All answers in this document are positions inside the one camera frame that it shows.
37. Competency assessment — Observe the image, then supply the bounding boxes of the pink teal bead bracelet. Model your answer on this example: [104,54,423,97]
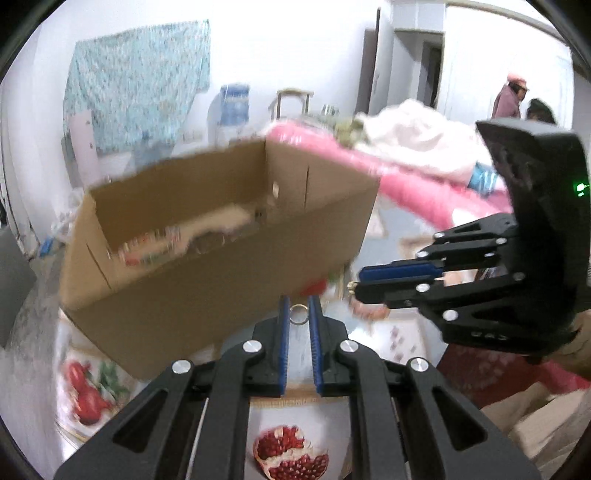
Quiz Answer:
[117,226,185,266]

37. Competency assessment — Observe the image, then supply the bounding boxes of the orange pink bead bracelet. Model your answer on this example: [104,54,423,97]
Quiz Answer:
[348,302,393,321]

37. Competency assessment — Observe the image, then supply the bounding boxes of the blue water jug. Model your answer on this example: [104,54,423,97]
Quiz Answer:
[208,83,252,148]

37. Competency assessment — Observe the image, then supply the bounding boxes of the teal floral wall cloth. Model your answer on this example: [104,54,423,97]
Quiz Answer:
[62,19,212,153]

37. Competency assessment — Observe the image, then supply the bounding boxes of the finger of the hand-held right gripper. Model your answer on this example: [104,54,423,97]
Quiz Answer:
[359,215,518,283]
[352,265,573,356]

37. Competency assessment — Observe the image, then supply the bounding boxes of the white blanket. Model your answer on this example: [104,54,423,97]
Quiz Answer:
[355,99,497,183]

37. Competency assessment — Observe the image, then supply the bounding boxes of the grey cabinet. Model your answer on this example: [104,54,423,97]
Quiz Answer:
[0,226,38,349]

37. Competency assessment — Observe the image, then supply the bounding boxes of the wooden chair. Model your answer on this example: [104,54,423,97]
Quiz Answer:
[269,89,315,125]

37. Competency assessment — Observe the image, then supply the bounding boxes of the blue striped cloth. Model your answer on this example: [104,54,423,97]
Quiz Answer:
[467,162,500,192]

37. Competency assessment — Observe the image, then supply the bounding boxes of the brown cardboard box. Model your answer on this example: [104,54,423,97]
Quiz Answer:
[59,138,380,381]

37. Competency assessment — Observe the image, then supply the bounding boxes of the pale pink board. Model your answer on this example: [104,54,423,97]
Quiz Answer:
[69,113,99,185]

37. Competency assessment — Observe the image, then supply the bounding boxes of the fruit print tablecloth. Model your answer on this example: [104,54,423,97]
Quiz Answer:
[18,198,462,480]

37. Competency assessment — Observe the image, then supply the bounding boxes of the person's right hand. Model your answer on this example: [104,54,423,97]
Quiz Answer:
[531,309,591,370]

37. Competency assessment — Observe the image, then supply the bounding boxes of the pink floral blanket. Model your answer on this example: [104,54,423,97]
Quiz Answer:
[265,117,515,232]

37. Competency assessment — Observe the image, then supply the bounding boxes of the person's beige trousers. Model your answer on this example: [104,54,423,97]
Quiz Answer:
[480,378,591,480]

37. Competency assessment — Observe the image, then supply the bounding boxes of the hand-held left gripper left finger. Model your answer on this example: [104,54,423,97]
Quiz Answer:
[53,295,291,480]

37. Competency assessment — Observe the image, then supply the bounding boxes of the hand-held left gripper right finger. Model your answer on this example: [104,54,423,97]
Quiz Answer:
[308,295,541,480]

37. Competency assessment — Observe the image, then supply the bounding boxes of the pink strap digital watch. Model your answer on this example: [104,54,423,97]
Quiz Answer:
[178,203,278,254]

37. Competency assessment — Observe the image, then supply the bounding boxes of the dark red cloth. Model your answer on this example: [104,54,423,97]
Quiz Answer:
[436,344,587,409]

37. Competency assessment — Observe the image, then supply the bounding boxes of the olive green cloth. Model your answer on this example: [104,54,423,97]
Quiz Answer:
[335,117,365,148]

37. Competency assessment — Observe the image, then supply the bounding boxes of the brown door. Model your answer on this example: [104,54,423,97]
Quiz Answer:
[358,28,382,116]

